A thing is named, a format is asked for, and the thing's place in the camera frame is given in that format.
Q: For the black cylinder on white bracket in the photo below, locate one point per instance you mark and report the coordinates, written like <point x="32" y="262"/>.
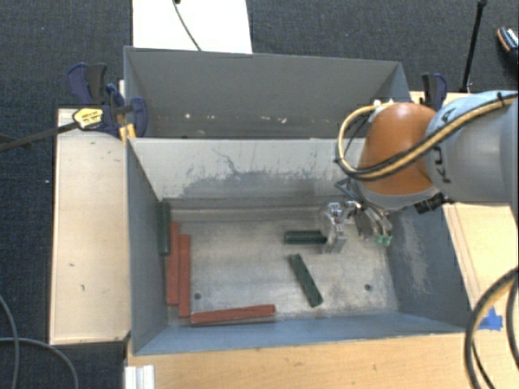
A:
<point x="427" y="205"/>

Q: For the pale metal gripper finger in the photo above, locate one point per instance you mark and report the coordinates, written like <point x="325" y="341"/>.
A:
<point x="341" y="241"/>
<point x="330" y="221"/>

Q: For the pale wood flat board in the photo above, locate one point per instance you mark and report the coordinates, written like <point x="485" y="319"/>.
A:
<point x="89" y="225"/>

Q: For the red-brown flat block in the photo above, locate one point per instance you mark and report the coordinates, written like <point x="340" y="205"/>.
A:
<point x="184" y="278"/>
<point x="173" y="266"/>
<point x="233" y="313"/>

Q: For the grey metal bin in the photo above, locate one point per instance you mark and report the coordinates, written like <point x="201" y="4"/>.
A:
<point x="251" y="266"/>

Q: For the dark green flat block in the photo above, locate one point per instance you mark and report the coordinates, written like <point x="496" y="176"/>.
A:
<point x="304" y="237"/>
<point x="306" y="281"/>
<point x="164" y="229"/>

